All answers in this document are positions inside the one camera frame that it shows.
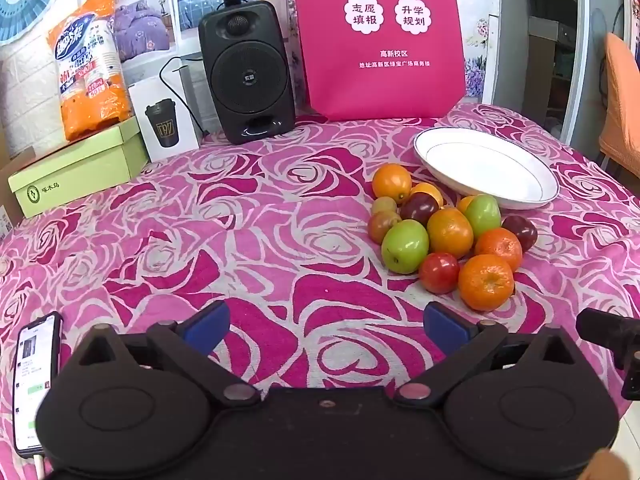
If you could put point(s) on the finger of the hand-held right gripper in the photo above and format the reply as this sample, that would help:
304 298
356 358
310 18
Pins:
602 327

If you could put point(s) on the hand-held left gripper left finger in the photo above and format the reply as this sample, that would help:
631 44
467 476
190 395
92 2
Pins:
205 322

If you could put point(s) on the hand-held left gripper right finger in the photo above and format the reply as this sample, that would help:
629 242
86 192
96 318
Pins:
445 322

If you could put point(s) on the red plum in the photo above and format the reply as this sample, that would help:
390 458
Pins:
439 273

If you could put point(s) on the tangerine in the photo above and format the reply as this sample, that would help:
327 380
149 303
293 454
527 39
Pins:
486 282
500 247

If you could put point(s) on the green apple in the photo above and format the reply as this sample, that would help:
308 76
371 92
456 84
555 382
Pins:
405 246
484 215

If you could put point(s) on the large orange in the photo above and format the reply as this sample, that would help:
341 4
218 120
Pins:
450 232

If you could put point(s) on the red-green jujube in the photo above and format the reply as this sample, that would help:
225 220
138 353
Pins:
382 226

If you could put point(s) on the dark purple plum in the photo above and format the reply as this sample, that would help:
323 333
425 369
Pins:
521 232
419 208

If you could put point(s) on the white round plate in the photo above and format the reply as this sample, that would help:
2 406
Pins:
487 170

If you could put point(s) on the pink rose printed blanket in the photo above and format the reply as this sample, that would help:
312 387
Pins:
250 240

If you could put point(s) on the small orange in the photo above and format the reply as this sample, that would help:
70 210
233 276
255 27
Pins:
464 204
429 193

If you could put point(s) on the small green jujube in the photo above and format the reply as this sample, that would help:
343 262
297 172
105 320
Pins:
384 205

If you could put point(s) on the smartphone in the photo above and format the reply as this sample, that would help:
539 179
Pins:
37 375

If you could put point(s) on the green shoe box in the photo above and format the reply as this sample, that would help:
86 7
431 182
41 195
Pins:
75 170

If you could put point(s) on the white cup box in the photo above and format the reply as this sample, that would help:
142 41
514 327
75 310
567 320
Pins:
165 120

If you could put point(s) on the orange chair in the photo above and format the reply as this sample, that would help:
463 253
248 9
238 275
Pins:
622 110

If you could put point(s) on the cardboard box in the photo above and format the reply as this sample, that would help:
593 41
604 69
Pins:
12 195

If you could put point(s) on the black speaker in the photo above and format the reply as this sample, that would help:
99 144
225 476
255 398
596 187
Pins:
247 75

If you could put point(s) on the pink fabric bag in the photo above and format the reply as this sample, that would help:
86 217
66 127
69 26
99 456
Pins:
380 75

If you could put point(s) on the orange paper cup package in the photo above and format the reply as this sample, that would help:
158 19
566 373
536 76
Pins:
87 70

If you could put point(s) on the purple bedding poster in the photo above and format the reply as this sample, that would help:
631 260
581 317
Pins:
142 20

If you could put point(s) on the white mirror frame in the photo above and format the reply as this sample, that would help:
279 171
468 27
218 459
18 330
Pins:
580 60

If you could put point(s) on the floral wall poster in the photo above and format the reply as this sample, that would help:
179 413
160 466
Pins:
477 50

